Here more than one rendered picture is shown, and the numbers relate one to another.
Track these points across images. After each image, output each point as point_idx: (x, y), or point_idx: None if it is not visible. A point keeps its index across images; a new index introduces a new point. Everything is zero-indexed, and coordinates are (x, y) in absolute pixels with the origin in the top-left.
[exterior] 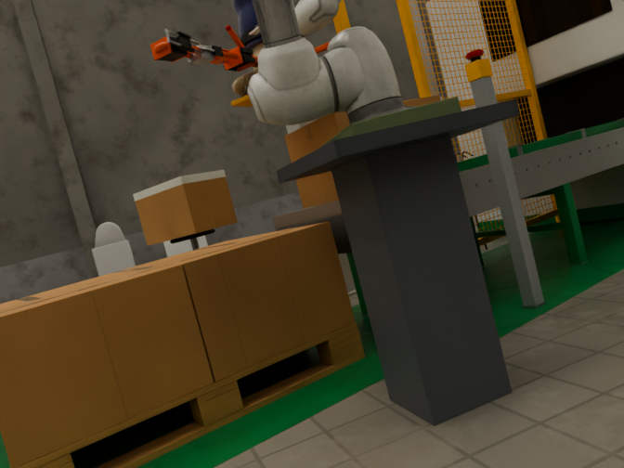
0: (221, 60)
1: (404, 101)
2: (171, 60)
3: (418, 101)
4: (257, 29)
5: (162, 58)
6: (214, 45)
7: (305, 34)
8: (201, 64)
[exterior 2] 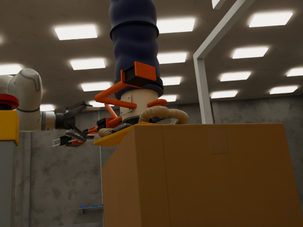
0: (97, 133)
1: (117, 147)
2: (80, 145)
3: (122, 144)
4: (87, 109)
5: (73, 147)
6: (82, 130)
7: (39, 130)
8: (91, 140)
